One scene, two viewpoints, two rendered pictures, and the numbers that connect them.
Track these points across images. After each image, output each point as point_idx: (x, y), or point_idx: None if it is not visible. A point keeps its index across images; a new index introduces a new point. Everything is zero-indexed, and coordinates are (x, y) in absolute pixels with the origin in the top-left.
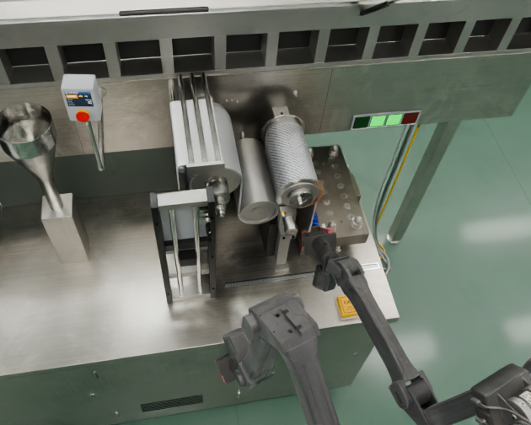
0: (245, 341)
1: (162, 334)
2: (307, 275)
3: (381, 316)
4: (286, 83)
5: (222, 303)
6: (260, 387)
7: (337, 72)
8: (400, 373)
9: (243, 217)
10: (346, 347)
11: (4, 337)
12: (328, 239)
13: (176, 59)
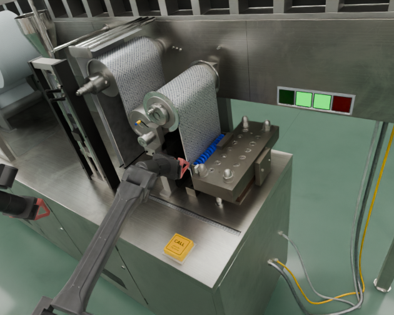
0: None
1: (67, 192)
2: (177, 208)
3: (109, 229)
4: (211, 36)
5: (111, 195)
6: (156, 304)
7: (251, 28)
8: (59, 292)
9: (132, 127)
10: (198, 306)
11: (23, 157)
12: (170, 163)
13: (150, 12)
